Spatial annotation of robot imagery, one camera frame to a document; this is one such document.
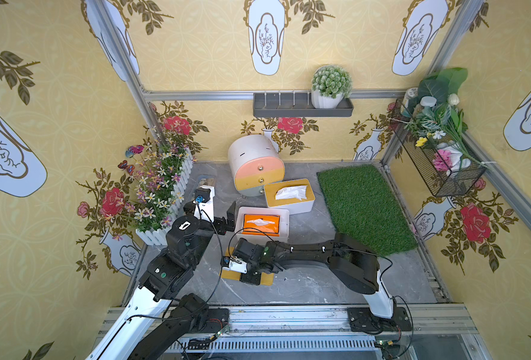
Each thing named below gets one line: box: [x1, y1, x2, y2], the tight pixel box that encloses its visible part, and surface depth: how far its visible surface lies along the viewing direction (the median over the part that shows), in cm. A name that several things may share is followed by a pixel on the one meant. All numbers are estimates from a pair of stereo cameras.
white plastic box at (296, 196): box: [264, 178, 316, 216], surface depth 96 cm
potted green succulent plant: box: [311, 64, 353, 109], surface depth 76 cm
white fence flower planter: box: [118, 139, 195, 246], surface depth 89 cm
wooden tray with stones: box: [196, 177, 216, 189], surface depth 112 cm
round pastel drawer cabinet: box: [228, 134, 285, 197], surface depth 98 cm
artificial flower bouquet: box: [390, 67, 496, 176], surface depth 78 cm
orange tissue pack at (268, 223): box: [242, 213, 281, 237], surface depth 90 cm
